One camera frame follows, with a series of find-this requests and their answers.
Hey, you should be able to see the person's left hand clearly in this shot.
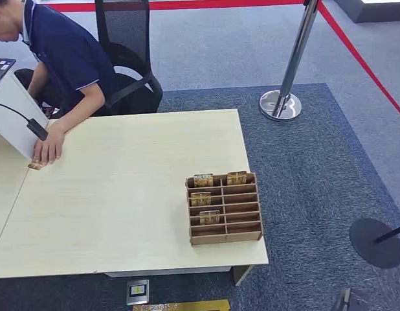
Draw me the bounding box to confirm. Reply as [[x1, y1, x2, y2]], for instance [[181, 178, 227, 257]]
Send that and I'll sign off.
[[33, 125, 66, 167]]

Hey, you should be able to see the person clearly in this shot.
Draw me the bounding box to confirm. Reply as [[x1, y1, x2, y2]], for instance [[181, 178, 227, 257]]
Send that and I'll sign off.
[[0, 0, 118, 169]]

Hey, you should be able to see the brown wooden card rack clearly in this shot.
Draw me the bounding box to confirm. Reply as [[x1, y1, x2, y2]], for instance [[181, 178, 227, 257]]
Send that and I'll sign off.
[[185, 171, 264, 247]]

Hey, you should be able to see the white box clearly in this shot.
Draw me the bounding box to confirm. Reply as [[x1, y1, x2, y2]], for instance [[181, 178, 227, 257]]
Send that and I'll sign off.
[[0, 72, 50, 161]]

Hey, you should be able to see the dark laptop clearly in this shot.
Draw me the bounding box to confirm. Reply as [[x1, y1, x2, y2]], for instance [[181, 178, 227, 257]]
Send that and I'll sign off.
[[0, 58, 17, 89]]

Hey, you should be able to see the black mesh office chair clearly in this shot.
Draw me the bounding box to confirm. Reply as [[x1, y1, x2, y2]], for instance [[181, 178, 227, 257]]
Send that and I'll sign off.
[[94, 0, 164, 117]]

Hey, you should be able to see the silver floor socket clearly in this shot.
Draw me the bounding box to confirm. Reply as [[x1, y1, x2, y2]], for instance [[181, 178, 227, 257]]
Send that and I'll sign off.
[[126, 279, 150, 306]]

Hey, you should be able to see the red barrier belt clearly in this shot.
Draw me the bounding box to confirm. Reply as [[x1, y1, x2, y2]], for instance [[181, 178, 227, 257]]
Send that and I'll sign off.
[[46, 0, 306, 13], [317, 0, 400, 124]]

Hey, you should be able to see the golden floor plate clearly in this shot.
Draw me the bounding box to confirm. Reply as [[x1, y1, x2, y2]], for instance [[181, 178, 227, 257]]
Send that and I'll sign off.
[[132, 299, 231, 311]]

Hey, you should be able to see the grey desk underframe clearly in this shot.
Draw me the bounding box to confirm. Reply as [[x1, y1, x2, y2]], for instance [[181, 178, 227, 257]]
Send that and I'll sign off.
[[105, 264, 254, 287]]

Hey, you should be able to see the dark blue carpet mat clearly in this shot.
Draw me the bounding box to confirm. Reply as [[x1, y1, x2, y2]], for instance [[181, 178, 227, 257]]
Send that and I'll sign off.
[[0, 82, 400, 311]]

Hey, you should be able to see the dark display plinth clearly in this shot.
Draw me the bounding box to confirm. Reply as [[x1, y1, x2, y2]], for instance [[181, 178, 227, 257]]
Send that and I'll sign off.
[[333, 0, 400, 25]]

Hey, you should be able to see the black cable with adapter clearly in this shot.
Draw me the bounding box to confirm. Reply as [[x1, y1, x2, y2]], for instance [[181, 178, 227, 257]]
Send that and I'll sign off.
[[0, 101, 49, 142]]

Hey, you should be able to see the chrome stanchion post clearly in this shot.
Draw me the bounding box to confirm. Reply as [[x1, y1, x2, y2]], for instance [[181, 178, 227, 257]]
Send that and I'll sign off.
[[258, 0, 320, 122]]

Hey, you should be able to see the black stanchion post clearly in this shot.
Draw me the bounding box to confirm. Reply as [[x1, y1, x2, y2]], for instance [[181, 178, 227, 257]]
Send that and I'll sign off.
[[349, 217, 400, 270]]

